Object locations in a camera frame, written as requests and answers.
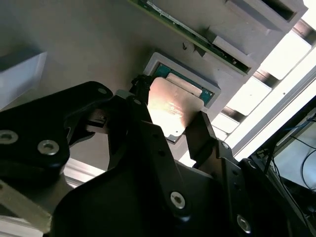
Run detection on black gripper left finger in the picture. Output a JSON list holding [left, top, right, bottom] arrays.
[[0, 75, 195, 224]]

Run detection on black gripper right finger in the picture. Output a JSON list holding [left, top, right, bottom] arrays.
[[185, 111, 307, 237]]

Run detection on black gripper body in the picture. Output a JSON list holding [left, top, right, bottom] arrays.
[[52, 160, 239, 237]]

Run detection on silver CPU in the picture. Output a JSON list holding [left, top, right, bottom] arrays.
[[147, 63, 213, 144]]

